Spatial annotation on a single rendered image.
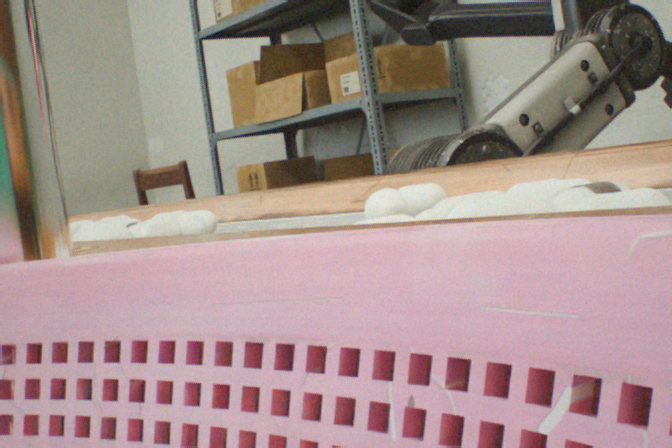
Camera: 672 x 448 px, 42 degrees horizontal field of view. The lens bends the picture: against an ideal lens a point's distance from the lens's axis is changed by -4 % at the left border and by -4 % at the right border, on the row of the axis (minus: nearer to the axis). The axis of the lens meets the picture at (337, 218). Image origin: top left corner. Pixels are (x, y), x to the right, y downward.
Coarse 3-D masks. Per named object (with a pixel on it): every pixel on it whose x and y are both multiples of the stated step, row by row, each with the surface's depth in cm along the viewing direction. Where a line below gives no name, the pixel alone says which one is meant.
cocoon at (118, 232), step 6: (108, 228) 59; (114, 228) 59; (120, 228) 59; (126, 228) 60; (102, 234) 58; (108, 234) 58; (114, 234) 58; (120, 234) 59; (126, 234) 59; (132, 234) 60
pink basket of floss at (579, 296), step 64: (128, 256) 11; (192, 256) 10; (256, 256) 10; (320, 256) 9; (384, 256) 8; (448, 256) 8; (512, 256) 7; (576, 256) 6; (640, 256) 6; (0, 320) 12; (64, 320) 11; (128, 320) 11; (192, 320) 10; (256, 320) 9; (320, 320) 9; (384, 320) 8; (448, 320) 7; (512, 320) 7; (576, 320) 6; (640, 320) 6; (0, 384) 12; (128, 384) 11; (192, 384) 10; (256, 384) 9; (320, 384) 9; (384, 384) 8; (448, 384) 7; (512, 384) 7; (576, 384) 6; (640, 384) 6
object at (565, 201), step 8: (616, 184) 29; (568, 192) 28; (576, 192) 28; (584, 192) 28; (592, 192) 28; (560, 200) 28; (568, 200) 28; (576, 200) 27; (560, 208) 28; (568, 208) 27
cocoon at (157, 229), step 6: (162, 222) 62; (138, 228) 60; (144, 228) 60; (150, 228) 60; (156, 228) 61; (162, 228) 61; (168, 228) 61; (174, 228) 62; (138, 234) 60; (144, 234) 60; (150, 234) 60; (156, 234) 60; (162, 234) 61; (168, 234) 61; (174, 234) 62
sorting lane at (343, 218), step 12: (660, 192) 46; (312, 216) 72; (324, 216) 70; (336, 216) 68; (348, 216) 67; (360, 216) 64; (216, 228) 77; (228, 228) 74; (240, 228) 71; (252, 228) 69; (264, 228) 67; (276, 228) 65
